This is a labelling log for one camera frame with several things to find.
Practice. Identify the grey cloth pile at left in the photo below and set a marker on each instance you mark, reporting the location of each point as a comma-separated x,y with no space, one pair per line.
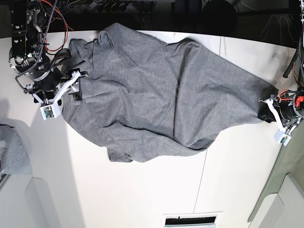
14,159

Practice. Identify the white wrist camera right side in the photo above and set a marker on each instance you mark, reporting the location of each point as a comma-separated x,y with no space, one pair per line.
50,111

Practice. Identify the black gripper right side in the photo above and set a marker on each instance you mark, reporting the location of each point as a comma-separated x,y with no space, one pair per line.
50,86

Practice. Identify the white bin at left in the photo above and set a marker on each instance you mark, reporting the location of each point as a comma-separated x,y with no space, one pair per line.
16,209

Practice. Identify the grey t-shirt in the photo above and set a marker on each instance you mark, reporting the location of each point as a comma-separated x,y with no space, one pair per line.
144,98

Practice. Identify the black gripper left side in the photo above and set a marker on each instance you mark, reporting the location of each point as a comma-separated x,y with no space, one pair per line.
288,103

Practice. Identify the white vent grille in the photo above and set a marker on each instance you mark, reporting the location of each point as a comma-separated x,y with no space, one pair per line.
194,220

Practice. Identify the white bin at right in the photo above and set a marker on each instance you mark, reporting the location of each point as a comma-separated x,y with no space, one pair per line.
284,209

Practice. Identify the white bin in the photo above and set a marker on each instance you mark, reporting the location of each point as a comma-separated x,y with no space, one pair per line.
284,209
16,209

